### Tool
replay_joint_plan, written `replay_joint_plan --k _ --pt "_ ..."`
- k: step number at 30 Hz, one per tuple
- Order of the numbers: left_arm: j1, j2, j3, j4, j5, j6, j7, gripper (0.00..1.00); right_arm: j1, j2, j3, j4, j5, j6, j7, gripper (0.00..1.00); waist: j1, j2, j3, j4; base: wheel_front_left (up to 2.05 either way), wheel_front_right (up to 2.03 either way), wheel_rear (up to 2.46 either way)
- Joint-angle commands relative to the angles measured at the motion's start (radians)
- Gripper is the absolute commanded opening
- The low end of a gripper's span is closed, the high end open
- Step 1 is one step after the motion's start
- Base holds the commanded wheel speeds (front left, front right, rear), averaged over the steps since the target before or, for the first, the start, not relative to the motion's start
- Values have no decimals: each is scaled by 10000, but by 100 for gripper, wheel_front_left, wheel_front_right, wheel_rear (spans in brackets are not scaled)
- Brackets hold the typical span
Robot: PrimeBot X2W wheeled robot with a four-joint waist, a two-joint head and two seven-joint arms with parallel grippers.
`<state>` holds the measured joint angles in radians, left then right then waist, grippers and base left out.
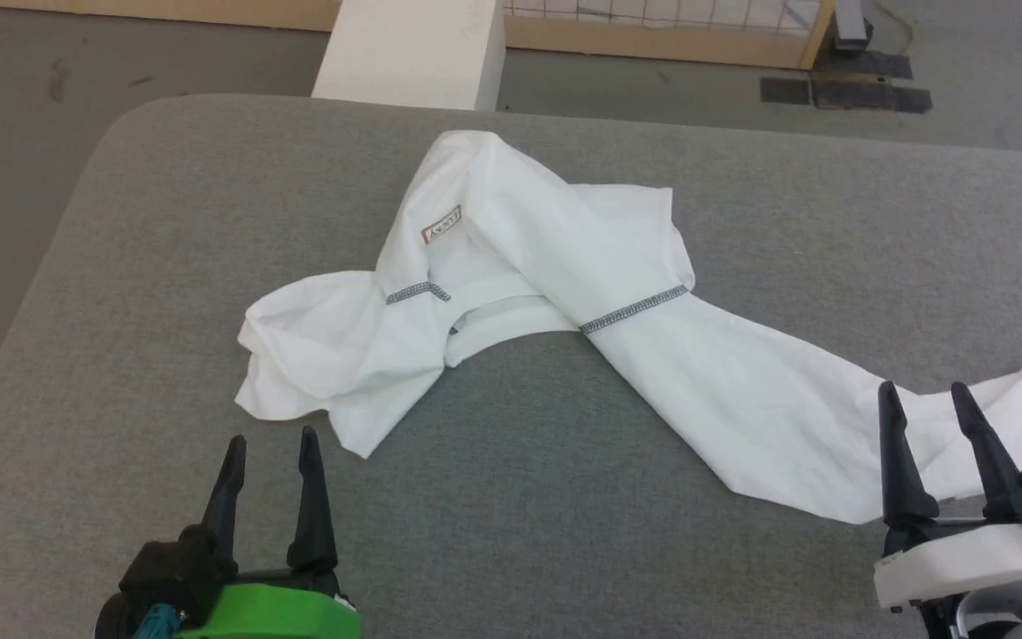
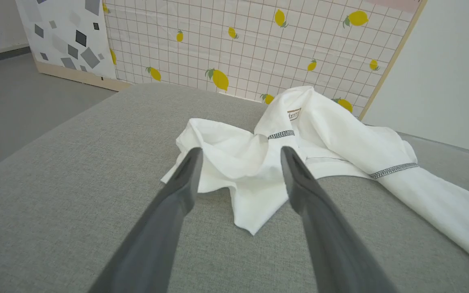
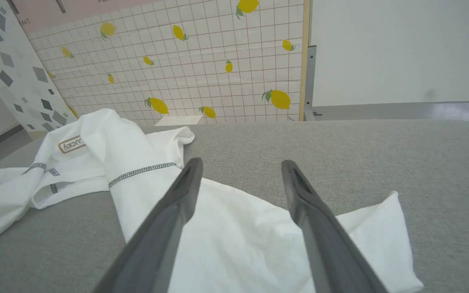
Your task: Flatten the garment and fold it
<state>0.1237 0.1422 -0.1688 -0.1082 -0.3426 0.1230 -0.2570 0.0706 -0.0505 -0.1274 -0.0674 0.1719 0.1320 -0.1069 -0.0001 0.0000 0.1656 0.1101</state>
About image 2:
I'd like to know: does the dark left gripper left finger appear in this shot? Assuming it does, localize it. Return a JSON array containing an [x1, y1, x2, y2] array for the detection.
[[88, 147, 204, 293]]

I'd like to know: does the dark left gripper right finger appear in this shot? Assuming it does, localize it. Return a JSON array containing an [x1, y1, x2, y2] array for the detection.
[[280, 146, 399, 293]]

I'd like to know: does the white t-shirt with grey stitching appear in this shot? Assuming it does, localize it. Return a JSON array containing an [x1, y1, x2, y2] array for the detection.
[[161, 85, 469, 274]]

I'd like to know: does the lemon print grid panel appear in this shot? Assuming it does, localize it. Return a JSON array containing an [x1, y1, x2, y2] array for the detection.
[[102, 0, 429, 121]]

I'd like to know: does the grey geometric print panel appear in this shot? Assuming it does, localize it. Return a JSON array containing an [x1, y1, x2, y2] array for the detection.
[[15, 0, 132, 92]]

